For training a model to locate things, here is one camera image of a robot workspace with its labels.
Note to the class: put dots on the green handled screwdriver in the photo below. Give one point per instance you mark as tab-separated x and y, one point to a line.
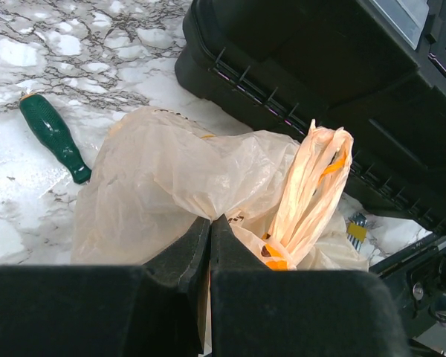
52	132

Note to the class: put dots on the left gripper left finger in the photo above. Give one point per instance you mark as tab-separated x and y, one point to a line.
155	309

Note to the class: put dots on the black front mounting rail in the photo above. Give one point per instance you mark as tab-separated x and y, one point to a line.
416	278

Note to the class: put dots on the translucent orange plastic bag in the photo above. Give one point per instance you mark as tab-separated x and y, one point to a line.
157	172

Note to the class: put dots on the black plastic toolbox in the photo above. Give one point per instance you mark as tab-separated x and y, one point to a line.
375	68

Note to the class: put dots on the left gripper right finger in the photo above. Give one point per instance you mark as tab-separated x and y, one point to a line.
260	312

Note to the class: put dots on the small yellow fuse pack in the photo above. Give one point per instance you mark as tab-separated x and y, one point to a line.
356	230

